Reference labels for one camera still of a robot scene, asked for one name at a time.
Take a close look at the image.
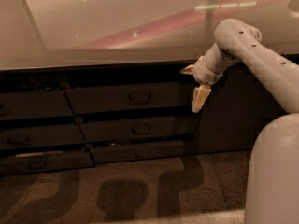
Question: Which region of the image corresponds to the dark cabinet door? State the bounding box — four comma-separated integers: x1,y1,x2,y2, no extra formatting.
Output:
192,64,284,153

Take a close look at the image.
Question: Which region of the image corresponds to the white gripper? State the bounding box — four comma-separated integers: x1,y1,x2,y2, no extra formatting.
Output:
179,56,222,113

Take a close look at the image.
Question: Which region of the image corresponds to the dark drawer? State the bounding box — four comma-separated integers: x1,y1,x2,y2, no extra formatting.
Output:
91,139,191,163
0,124,84,150
65,82,193,114
0,91,72,121
0,150,93,175
80,116,197,143

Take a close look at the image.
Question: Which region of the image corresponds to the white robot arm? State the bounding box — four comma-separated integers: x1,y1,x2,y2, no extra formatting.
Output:
181,19,299,224

